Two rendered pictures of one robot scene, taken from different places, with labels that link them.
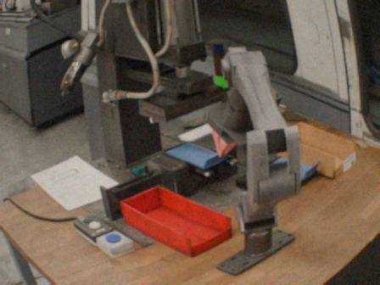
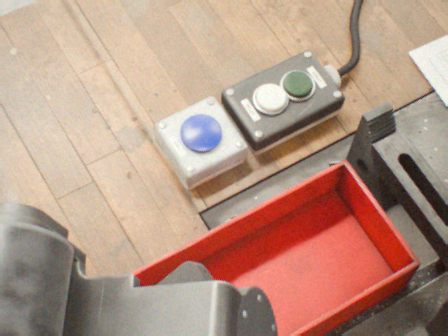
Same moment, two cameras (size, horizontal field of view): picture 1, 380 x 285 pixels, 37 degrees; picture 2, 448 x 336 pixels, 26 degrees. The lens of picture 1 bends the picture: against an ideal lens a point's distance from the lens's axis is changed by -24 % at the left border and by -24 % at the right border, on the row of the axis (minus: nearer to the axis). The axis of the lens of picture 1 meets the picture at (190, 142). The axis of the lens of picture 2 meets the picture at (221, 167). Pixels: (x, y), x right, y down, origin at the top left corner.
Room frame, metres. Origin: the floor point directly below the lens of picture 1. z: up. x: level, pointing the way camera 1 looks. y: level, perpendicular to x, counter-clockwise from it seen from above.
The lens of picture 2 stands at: (1.33, -0.25, 1.75)
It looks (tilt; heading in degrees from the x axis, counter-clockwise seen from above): 63 degrees down; 90
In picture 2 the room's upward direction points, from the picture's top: 7 degrees clockwise
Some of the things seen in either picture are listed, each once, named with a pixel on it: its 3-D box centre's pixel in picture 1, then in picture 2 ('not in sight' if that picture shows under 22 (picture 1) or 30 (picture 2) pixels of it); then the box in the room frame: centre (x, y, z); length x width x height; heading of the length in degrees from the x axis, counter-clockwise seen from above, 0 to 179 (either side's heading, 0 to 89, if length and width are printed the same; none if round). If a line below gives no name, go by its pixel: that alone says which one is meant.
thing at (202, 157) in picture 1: (197, 151); not in sight; (1.59, -0.01, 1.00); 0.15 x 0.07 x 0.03; 38
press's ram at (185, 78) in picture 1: (159, 57); not in sight; (1.67, 0.05, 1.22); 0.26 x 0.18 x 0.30; 38
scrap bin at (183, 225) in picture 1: (174, 221); (262, 286); (1.37, 0.05, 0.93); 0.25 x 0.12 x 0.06; 38
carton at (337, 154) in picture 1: (318, 150); not in sight; (1.65, -0.35, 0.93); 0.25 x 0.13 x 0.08; 38
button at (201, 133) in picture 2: (113, 239); (200, 135); (1.30, 0.20, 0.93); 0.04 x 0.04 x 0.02
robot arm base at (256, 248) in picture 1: (258, 240); not in sight; (1.21, -0.12, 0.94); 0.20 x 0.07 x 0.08; 128
